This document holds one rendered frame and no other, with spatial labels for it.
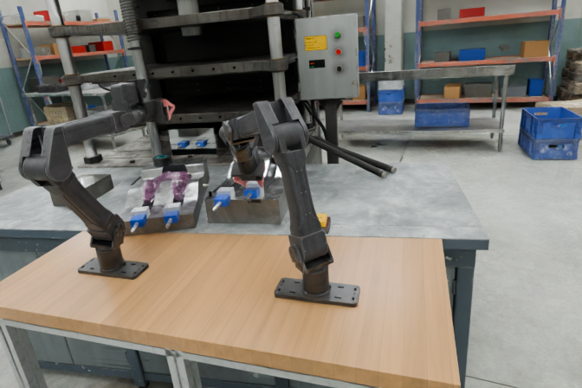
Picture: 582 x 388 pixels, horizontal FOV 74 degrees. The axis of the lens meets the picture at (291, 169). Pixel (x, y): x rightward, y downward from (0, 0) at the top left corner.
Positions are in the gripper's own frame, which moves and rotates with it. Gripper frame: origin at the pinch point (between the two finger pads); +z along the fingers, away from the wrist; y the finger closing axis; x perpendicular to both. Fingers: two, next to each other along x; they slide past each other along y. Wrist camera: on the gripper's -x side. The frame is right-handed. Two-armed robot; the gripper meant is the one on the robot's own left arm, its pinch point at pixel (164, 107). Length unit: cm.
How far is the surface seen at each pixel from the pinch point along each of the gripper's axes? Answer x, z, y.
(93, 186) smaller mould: 33, 8, 48
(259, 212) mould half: 35.3, -4.9, -33.1
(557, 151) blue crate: 102, 320, -220
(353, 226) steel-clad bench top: 39, -2, -64
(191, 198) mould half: 33.5, -0.2, -4.8
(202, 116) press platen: 15, 70, 27
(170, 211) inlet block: 32.9, -13.3, -4.5
